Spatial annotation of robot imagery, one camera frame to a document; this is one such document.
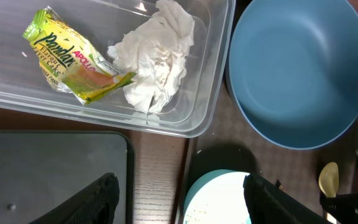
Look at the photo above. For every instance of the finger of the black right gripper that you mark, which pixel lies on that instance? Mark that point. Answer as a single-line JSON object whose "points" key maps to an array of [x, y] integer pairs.
{"points": [[344, 208]]}

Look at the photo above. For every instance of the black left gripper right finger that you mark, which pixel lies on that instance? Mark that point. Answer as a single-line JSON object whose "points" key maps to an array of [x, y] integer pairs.
{"points": [[267, 204]]}

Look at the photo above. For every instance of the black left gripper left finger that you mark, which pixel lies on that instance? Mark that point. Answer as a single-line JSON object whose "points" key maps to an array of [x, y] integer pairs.
{"points": [[95, 204]]}

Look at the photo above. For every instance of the yellow plastic spoon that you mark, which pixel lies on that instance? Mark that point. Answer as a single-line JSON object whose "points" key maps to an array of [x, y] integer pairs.
{"points": [[328, 180]]}

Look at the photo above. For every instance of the light blue bowl with rice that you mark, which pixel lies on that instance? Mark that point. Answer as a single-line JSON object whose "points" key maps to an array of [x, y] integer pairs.
{"points": [[217, 197]]}

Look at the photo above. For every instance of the dark blue plate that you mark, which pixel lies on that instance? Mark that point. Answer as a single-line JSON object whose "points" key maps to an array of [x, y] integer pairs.
{"points": [[293, 70]]}

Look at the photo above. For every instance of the yellow green snack wrapper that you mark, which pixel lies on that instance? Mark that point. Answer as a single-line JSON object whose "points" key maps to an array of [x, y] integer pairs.
{"points": [[69, 61]]}

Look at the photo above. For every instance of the white tissue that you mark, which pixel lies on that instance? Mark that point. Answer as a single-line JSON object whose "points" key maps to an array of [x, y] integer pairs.
{"points": [[156, 51]]}

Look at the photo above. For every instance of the dark brown serving tray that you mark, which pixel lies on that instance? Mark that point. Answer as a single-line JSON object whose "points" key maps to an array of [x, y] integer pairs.
{"points": [[232, 143]]}

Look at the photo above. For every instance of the black bin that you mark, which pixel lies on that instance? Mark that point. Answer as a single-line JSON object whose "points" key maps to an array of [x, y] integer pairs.
{"points": [[39, 170]]}

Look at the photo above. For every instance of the clear plastic bin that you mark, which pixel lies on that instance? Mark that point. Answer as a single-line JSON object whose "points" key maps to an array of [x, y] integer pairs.
{"points": [[27, 87]]}

